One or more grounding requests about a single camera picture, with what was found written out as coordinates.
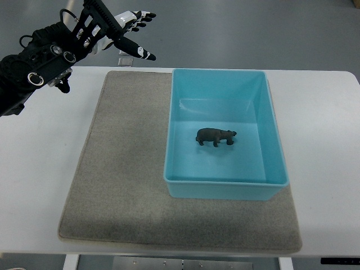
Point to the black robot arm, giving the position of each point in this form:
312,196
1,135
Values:
51,53

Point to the blue plastic box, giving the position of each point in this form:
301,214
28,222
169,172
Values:
223,140

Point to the brown toy hippo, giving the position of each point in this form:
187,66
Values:
215,136

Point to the metal plate under table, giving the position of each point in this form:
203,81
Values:
126,262

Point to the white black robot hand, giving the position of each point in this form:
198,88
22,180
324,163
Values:
130,21

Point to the grey felt mat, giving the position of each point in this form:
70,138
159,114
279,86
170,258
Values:
119,196

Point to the black label strip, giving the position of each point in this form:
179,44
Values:
341,261

